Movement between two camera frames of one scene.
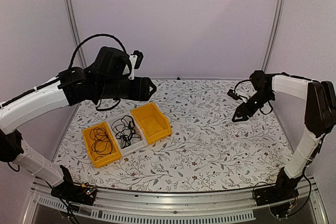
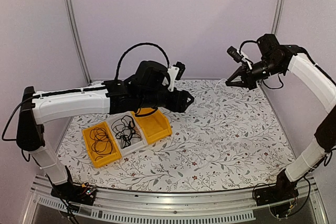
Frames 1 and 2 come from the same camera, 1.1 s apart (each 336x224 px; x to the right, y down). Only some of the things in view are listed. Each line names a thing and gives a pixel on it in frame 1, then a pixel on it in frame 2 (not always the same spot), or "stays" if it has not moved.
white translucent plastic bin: x=128 y=134 stays
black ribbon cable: x=125 y=130 stays
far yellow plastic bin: x=155 y=125 stays
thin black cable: x=102 y=143 stays
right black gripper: x=244 y=115 → x=248 y=81
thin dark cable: x=125 y=128 stays
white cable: x=209 y=160 → x=222 y=78
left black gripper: x=142 y=92 → x=179 y=105
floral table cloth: x=205 y=151 stays
